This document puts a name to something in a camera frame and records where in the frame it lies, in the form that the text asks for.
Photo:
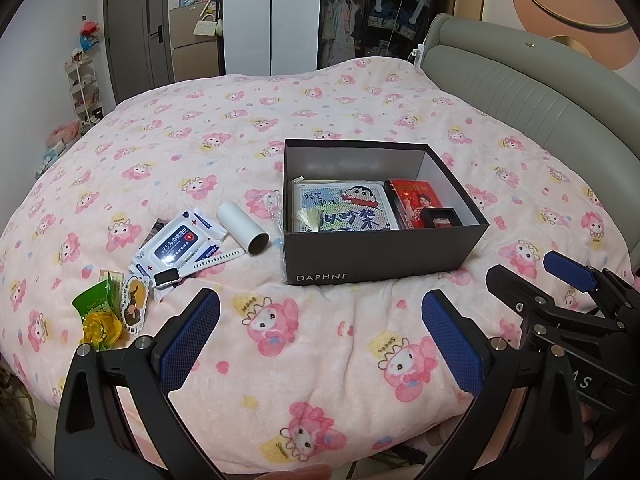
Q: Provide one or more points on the woven basket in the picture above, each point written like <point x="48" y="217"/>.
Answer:
<point x="15" y="402"/>

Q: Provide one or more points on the pink flower bouquet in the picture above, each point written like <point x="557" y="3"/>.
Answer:
<point x="64" y="134"/>

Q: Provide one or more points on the pink cartoon printed blanket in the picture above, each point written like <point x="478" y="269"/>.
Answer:
<point x="310" y="340"/>

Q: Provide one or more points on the white wall plug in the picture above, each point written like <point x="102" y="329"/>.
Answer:
<point x="418" y="55"/>

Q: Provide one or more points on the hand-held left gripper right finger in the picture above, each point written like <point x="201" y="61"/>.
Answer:
<point x="452" y="342"/>

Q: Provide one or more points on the grey padded bed headboard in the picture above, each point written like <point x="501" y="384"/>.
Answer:
<point x="510" y="90"/>

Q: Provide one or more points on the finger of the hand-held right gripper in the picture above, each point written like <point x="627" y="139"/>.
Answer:
<point x="567" y="266"/>
<point x="520" y="292"/>

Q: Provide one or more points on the clear plastic bag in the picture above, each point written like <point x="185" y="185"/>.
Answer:
<point x="275" y="215"/>

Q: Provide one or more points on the dark photo card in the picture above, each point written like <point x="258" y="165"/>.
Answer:
<point x="156" y="230"/>

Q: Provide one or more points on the blue white wet wipes pack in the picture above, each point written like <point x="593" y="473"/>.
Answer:
<point x="220" y="259"/>
<point x="172" y="247"/>

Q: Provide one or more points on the red printed packet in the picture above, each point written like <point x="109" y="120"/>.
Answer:
<point x="415" y="199"/>

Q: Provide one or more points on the white lint roller refill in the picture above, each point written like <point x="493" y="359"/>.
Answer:
<point x="242" y="227"/>

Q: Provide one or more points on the round peach wall decoration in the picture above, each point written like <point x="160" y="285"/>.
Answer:
<point x="565" y="0"/>

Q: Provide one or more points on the dark cardboard shoe box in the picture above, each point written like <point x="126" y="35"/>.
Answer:
<point x="370" y="262"/>

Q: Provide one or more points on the glass display cabinet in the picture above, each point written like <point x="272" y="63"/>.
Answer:
<point x="350" y="15"/>

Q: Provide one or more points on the white handbag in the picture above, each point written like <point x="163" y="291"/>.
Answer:
<point x="206" y="27"/>

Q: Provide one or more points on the white wardrobe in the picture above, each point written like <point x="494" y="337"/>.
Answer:
<point x="272" y="15"/>

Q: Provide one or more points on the cartoon bead picture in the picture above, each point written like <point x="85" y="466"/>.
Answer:
<point x="345" y="210"/>

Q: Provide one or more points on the white shelf rack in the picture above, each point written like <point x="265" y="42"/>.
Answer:
<point x="82" y="90"/>

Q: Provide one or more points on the grey door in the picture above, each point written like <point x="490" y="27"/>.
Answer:
<point x="132" y="30"/>

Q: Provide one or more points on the cream tassel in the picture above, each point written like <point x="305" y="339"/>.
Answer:
<point x="306" y="221"/>

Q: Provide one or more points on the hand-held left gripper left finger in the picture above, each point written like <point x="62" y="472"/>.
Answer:
<point x="190" y="340"/>

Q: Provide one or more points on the beige cabinet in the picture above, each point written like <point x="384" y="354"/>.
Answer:
<point x="192" y="55"/>

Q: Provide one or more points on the green snack packet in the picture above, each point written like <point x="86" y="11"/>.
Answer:
<point x="92" y="300"/>

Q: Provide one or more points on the small black box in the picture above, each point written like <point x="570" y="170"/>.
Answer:
<point x="452" y="216"/>

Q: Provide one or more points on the red plush toy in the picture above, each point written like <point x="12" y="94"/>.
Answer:
<point x="90" y="32"/>

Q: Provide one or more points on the yellow candy packet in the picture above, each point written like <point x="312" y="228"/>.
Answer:
<point x="102" y="330"/>

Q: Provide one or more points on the cartoon sticker card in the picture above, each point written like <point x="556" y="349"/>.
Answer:
<point x="134" y="302"/>

